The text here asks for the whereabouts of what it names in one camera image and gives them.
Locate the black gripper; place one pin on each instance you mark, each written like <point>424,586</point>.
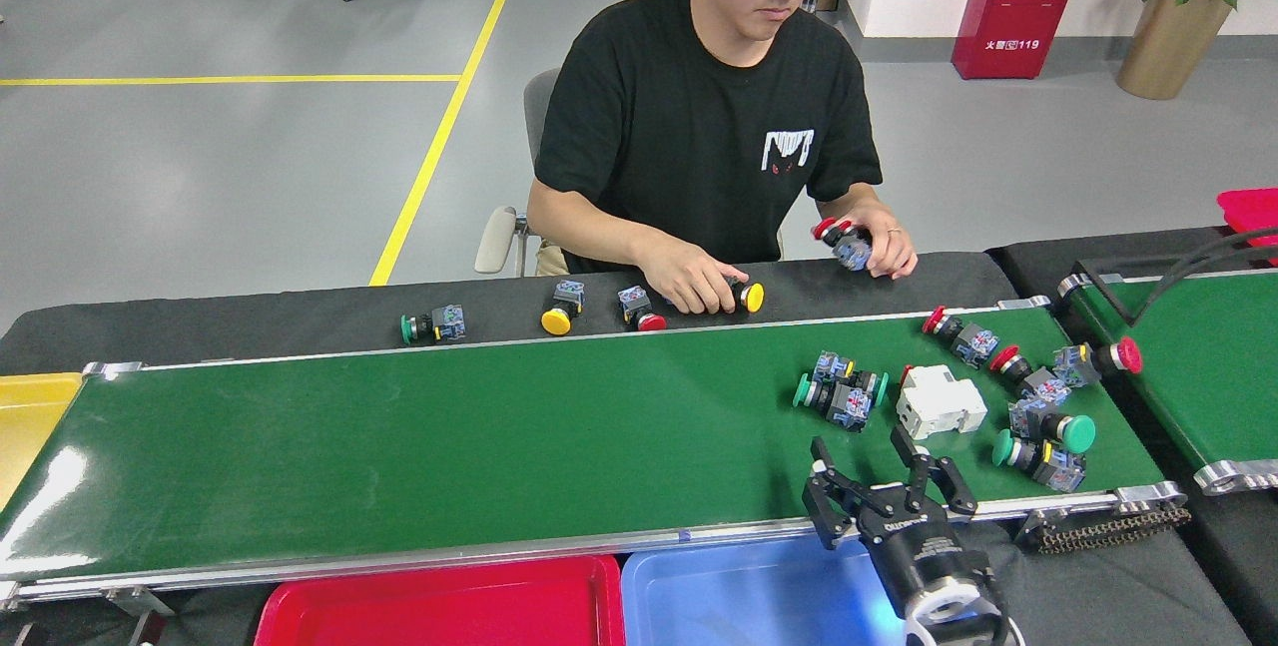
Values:
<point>919,551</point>

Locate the white circuit breaker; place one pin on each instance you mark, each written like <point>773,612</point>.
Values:
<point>939,404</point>

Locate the yellow push button switch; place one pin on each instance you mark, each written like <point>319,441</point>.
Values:
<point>753,298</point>
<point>556,322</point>

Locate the red push button switch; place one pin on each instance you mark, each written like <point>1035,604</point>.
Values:
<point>973,344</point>
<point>854,252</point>
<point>1043,386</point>
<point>1073,363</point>
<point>634,305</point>

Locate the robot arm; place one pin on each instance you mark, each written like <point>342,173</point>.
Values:
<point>958,616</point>

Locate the blue plastic tray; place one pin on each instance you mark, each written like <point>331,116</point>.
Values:
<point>739,596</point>

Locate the short green conveyor belt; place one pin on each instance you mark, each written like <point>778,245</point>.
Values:
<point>1198,366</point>

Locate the long green conveyor belt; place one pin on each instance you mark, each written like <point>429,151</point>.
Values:
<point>499,436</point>

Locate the red plastic tray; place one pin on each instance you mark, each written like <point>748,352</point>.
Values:
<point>439,606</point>

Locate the person's left hand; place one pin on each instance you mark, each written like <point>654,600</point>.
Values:
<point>894,247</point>

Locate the person's right hand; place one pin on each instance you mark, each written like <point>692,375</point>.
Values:
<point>694,282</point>

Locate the small black table cloth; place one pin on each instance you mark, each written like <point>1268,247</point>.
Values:
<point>1028,257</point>

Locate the red plastic bin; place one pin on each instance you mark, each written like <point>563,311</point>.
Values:
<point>1248,207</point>

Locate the red fire extinguisher box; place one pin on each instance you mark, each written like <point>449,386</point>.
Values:
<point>1018,17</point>

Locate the potted plant in gold pot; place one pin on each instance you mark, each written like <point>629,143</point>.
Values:
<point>1173,42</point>

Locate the yellow plastic bin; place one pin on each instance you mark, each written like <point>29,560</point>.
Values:
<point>30,416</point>

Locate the black guide frame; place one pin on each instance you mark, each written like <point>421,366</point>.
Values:
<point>1213,251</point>

